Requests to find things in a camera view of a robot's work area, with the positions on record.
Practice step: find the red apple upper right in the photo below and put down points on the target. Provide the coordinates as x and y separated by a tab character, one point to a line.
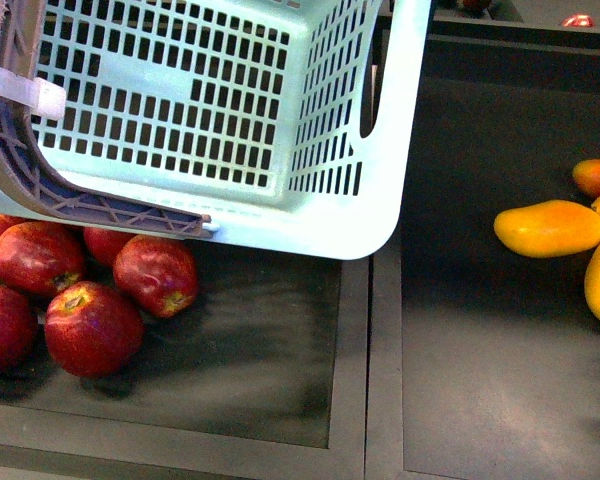
159	274

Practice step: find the red apple left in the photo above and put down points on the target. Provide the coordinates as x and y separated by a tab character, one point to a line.
18	327

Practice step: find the red apple middle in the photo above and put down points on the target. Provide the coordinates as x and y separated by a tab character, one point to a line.
40	258

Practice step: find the red apple front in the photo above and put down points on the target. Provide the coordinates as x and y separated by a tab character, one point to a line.
91	330

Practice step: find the red mango upper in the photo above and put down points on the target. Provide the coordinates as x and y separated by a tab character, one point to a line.
586	175

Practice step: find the red apple far tray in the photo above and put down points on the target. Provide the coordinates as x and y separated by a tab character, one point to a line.
578	21

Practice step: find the white zip tie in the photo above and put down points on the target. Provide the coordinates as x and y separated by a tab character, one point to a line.
42	97

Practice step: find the red apple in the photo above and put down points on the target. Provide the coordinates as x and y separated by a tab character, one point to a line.
18	327
159	274
40	258
91	330

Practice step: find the light blue plastic basket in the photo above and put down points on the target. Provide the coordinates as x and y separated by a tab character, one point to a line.
287	122

